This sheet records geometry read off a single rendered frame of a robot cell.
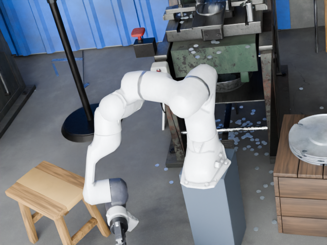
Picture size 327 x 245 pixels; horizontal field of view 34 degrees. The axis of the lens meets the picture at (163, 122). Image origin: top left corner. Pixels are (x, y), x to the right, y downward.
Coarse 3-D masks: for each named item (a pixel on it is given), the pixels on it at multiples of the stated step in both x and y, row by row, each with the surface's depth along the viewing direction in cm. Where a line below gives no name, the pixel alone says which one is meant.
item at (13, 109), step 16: (0, 32) 349; (0, 48) 348; (0, 64) 349; (16, 64) 366; (0, 80) 348; (16, 80) 366; (0, 96) 347; (16, 96) 365; (0, 112) 346; (16, 112) 353; (0, 128) 338
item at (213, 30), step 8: (200, 8) 244; (208, 8) 243; (216, 8) 241; (224, 8) 241; (200, 16) 239; (208, 16) 237; (216, 16) 236; (224, 16) 236; (192, 24) 233; (200, 24) 232; (208, 24) 230; (216, 24) 229; (208, 32) 244; (216, 32) 243
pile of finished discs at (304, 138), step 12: (300, 120) 227; (312, 120) 226; (324, 120) 224; (300, 132) 221; (312, 132) 218; (324, 132) 217; (300, 144) 214; (312, 144) 213; (324, 144) 211; (300, 156) 214; (312, 156) 207; (324, 156) 206
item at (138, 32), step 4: (136, 28) 246; (140, 28) 245; (144, 28) 244; (132, 32) 243; (136, 32) 242; (140, 32) 242; (144, 32) 243; (132, 36) 242; (136, 36) 242; (140, 36) 245
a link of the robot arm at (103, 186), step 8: (96, 136) 211; (104, 136) 209; (112, 136) 209; (120, 136) 213; (96, 144) 211; (104, 144) 210; (112, 144) 211; (88, 152) 213; (96, 152) 212; (104, 152) 212; (88, 160) 213; (96, 160) 213; (88, 168) 214; (88, 176) 215; (88, 184) 216; (96, 184) 218; (104, 184) 218; (88, 192) 216; (96, 192) 216; (104, 192) 217; (88, 200) 217; (96, 200) 217; (104, 200) 218
